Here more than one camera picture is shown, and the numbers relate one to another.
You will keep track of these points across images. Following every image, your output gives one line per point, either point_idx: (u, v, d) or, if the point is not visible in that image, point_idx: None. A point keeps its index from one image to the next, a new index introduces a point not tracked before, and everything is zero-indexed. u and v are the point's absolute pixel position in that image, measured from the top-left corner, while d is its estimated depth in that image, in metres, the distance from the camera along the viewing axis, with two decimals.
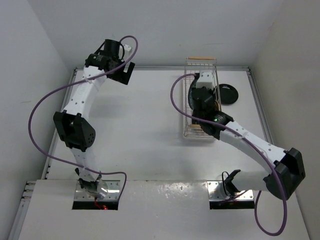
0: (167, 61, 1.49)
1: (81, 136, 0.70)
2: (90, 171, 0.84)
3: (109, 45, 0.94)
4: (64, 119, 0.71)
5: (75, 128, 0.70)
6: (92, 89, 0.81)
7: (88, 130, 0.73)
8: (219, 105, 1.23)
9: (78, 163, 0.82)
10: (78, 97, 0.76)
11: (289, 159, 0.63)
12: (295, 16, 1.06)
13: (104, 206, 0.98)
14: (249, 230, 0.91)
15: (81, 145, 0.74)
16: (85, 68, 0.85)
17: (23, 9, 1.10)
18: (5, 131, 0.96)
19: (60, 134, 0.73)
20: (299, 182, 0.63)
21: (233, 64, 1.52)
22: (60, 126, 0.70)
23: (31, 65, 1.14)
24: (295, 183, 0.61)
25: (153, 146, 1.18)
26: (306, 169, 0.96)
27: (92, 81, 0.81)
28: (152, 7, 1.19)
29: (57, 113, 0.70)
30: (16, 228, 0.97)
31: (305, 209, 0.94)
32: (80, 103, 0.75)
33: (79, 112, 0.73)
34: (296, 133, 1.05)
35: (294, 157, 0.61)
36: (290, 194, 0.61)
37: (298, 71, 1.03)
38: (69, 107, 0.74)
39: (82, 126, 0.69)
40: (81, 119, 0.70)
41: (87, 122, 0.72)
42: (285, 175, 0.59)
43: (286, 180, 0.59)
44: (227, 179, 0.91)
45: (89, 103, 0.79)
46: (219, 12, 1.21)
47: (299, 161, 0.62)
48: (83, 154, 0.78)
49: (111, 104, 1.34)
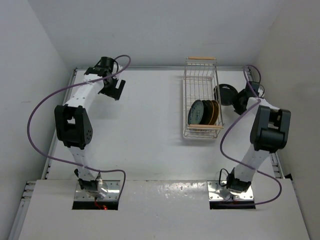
0: (167, 61, 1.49)
1: (81, 128, 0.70)
2: (90, 170, 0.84)
3: (104, 61, 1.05)
4: (65, 112, 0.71)
5: (75, 121, 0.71)
6: (93, 89, 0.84)
7: (87, 124, 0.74)
8: (219, 106, 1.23)
9: (77, 162, 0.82)
10: (79, 94, 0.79)
11: (279, 119, 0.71)
12: (296, 16, 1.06)
13: (104, 206, 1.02)
14: (250, 230, 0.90)
15: (79, 143, 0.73)
16: (85, 75, 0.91)
17: (24, 9, 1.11)
18: (5, 131, 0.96)
19: (58, 130, 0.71)
20: (276, 142, 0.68)
21: (233, 64, 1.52)
22: (59, 119, 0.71)
23: (31, 65, 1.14)
24: (272, 134, 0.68)
25: (153, 146, 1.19)
26: (306, 169, 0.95)
27: (93, 83, 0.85)
28: (152, 6, 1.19)
29: (58, 106, 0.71)
30: (16, 228, 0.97)
31: (306, 209, 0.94)
32: (82, 98, 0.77)
33: (80, 105, 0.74)
34: (296, 132, 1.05)
35: (282, 112, 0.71)
36: (259, 136, 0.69)
37: (298, 70, 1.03)
38: (71, 102, 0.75)
39: (83, 117, 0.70)
40: (82, 111, 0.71)
41: (88, 116, 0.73)
42: (262, 112, 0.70)
43: (261, 119, 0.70)
44: (230, 174, 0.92)
45: (89, 101, 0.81)
46: (219, 11, 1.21)
47: (284, 120, 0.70)
48: (82, 152, 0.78)
49: (111, 105, 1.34)
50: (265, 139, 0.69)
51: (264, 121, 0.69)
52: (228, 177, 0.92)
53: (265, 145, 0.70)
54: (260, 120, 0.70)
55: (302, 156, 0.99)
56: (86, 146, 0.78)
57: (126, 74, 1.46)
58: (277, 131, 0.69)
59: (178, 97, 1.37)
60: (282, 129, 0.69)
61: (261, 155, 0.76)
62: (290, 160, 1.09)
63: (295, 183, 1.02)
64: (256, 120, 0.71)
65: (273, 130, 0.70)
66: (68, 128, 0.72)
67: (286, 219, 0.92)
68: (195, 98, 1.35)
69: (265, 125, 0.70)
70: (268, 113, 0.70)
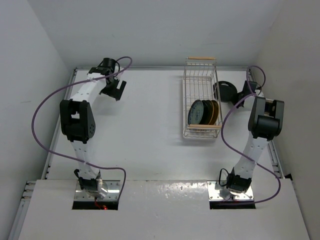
0: (167, 61, 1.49)
1: (85, 121, 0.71)
2: (91, 167, 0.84)
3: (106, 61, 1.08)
4: (70, 106, 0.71)
5: (80, 114, 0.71)
6: (96, 87, 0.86)
7: (91, 119, 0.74)
8: (219, 106, 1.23)
9: (78, 158, 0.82)
10: (83, 90, 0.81)
11: (274, 109, 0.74)
12: (296, 15, 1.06)
13: (104, 206, 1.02)
14: (249, 230, 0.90)
15: (82, 137, 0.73)
16: (89, 74, 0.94)
17: (24, 10, 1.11)
18: (6, 131, 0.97)
19: (62, 124, 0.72)
20: (273, 127, 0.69)
21: (233, 64, 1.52)
22: (64, 113, 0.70)
23: (31, 66, 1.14)
24: (268, 120, 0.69)
25: (153, 146, 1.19)
26: (306, 168, 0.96)
27: (96, 81, 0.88)
28: (151, 6, 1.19)
29: (63, 100, 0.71)
30: (16, 228, 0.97)
31: (306, 209, 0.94)
32: (86, 94, 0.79)
33: (84, 100, 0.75)
34: (296, 132, 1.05)
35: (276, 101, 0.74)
36: (255, 121, 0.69)
37: (298, 70, 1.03)
38: (76, 97, 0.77)
39: (87, 110, 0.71)
40: (87, 105, 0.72)
41: (91, 110, 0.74)
42: (258, 101, 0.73)
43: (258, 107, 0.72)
44: (231, 172, 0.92)
45: (92, 98, 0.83)
46: (219, 12, 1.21)
47: (279, 109, 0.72)
48: (84, 146, 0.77)
49: (111, 105, 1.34)
50: (262, 124, 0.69)
51: (259, 109, 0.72)
52: (228, 177, 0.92)
53: (262, 132, 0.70)
54: (257, 108, 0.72)
55: (302, 156, 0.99)
56: (88, 140, 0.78)
57: (126, 74, 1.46)
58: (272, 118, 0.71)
59: (178, 97, 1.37)
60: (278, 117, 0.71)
61: (260, 144, 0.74)
62: (289, 159, 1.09)
63: (295, 183, 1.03)
64: (252, 109, 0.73)
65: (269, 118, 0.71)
66: (72, 122, 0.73)
67: (286, 219, 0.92)
68: (195, 98, 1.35)
69: (261, 113, 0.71)
70: (263, 102, 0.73)
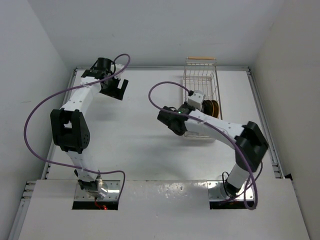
0: (167, 61, 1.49)
1: (78, 132, 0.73)
2: (89, 172, 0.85)
3: (102, 61, 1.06)
4: (61, 117, 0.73)
5: (71, 124, 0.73)
6: (89, 93, 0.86)
7: (84, 129, 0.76)
8: (219, 106, 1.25)
9: (76, 165, 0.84)
10: (75, 98, 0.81)
11: (248, 132, 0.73)
12: (295, 16, 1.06)
13: (104, 206, 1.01)
14: (248, 230, 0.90)
15: (76, 147, 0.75)
16: (82, 78, 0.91)
17: (23, 10, 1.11)
18: (5, 131, 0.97)
19: (55, 135, 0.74)
20: (263, 151, 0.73)
21: (233, 64, 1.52)
22: (57, 123, 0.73)
23: (31, 67, 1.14)
24: (259, 151, 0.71)
25: (153, 146, 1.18)
26: (306, 168, 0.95)
27: (90, 86, 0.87)
28: (151, 7, 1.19)
29: (54, 111, 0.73)
30: (16, 228, 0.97)
31: (305, 209, 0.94)
32: (78, 102, 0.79)
33: (77, 109, 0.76)
34: (296, 133, 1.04)
35: (252, 129, 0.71)
36: (256, 162, 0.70)
37: (297, 71, 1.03)
38: (67, 105, 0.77)
39: (80, 121, 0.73)
40: (79, 114, 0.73)
41: (84, 119, 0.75)
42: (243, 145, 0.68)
43: (246, 147, 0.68)
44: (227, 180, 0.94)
45: (85, 105, 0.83)
46: (218, 12, 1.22)
47: (256, 132, 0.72)
48: (80, 155, 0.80)
49: (111, 104, 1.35)
50: (258, 156, 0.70)
51: (250, 150, 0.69)
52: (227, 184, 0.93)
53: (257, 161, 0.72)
54: (249, 153, 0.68)
55: (301, 157, 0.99)
56: (84, 149, 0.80)
57: (126, 73, 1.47)
58: (258, 145, 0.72)
59: (177, 97, 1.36)
60: (260, 139, 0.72)
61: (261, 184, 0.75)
62: (289, 160, 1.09)
63: (295, 183, 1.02)
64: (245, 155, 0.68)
65: (255, 146, 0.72)
66: (64, 132, 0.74)
67: (286, 219, 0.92)
68: None
69: (252, 151, 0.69)
70: (247, 142, 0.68)
